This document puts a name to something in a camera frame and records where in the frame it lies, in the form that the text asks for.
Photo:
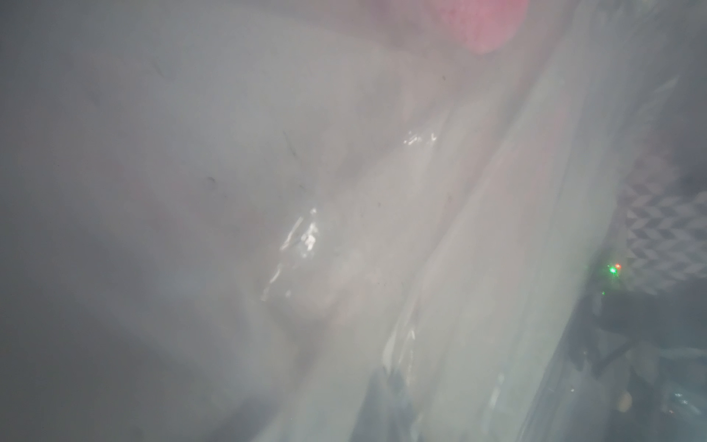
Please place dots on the pink towel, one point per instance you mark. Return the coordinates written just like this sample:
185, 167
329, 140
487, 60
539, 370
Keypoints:
480, 26

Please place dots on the clear plastic vacuum bag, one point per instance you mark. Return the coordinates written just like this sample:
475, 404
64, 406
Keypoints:
302, 220

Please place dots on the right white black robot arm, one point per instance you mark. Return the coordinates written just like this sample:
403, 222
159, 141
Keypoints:
672, 322

